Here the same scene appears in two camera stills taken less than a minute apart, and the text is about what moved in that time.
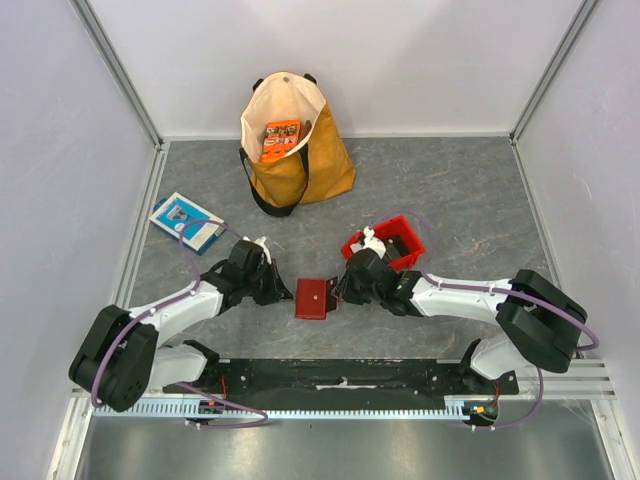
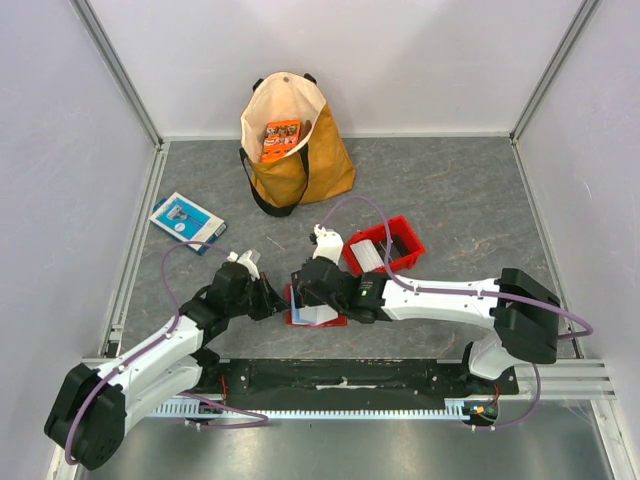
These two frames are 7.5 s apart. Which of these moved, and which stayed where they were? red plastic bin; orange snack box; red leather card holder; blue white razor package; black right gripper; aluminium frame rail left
Moved: black right gripper; red leather card holder
Stayed: red plastic bin; aluminium frame rail left; blue white razor package; orange snack box
